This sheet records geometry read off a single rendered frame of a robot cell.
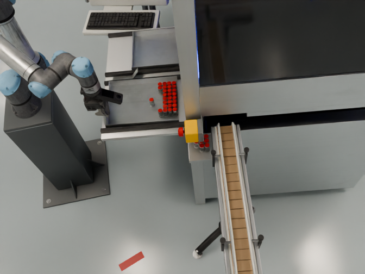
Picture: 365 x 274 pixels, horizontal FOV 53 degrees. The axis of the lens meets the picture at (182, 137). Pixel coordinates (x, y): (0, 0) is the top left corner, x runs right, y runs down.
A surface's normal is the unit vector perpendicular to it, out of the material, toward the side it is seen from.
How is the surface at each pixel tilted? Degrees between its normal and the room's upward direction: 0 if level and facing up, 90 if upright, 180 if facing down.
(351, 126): 90
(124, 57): 0
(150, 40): 0
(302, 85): 90
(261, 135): 90
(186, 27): 90
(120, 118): 0
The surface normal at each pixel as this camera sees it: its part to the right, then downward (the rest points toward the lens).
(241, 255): -0.07, -0.52
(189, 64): 0.05, 0.85
